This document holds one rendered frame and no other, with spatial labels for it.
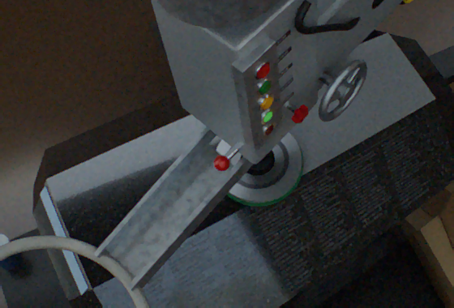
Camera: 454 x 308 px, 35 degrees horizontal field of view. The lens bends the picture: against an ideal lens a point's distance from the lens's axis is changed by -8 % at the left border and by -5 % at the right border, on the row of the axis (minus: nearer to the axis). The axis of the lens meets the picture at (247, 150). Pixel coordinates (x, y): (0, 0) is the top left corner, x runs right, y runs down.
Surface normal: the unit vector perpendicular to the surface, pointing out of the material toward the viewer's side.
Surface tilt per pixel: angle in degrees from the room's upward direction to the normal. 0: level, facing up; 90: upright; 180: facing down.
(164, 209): 8
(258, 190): 0
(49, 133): 0
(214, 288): 45
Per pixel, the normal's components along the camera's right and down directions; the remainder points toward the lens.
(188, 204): -0.18, -0.34
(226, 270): 0.29, 0.22
